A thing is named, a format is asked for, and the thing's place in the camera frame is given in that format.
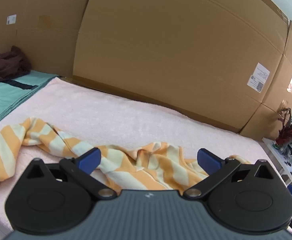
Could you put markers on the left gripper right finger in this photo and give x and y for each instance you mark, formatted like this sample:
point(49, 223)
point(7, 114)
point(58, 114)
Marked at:
point(217, 169)

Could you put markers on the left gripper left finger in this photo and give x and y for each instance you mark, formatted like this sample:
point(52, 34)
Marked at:
point(79, 170)

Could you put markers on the orange white striped sweater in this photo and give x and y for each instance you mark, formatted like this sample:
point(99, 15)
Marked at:
point(156, 166)

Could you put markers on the pink terry towel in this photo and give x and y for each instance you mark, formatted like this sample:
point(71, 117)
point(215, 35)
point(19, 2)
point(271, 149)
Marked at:
point(102, 119)

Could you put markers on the red leafed potted plant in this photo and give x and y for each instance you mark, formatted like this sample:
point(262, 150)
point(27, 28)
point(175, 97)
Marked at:
point(285, 133)

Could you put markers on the teal folded cloth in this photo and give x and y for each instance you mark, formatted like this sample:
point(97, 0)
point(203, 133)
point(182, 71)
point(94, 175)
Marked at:
point(15, 92)

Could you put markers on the right cardboard box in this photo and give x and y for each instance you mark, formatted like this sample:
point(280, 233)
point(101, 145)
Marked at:
point(266, 123)

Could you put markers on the large centre cardboard box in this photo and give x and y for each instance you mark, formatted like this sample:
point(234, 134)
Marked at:
point(212, 60)

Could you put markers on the dark brown garment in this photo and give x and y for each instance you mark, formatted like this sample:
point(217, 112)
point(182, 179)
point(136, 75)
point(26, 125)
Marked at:
point(13, 64)

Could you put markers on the left cardboard box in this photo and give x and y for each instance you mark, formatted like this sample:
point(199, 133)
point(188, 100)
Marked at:
point(45, 30)

